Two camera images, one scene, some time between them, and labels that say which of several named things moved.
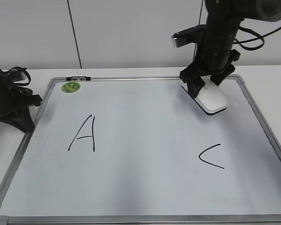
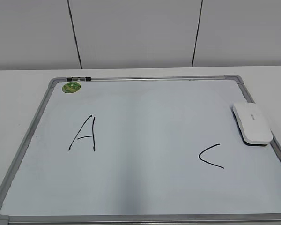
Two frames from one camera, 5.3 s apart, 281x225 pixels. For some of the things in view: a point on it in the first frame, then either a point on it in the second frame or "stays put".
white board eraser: [212, 99] to [253, 127]
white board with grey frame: [141, 151] stays put
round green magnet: [70, 87] stays put
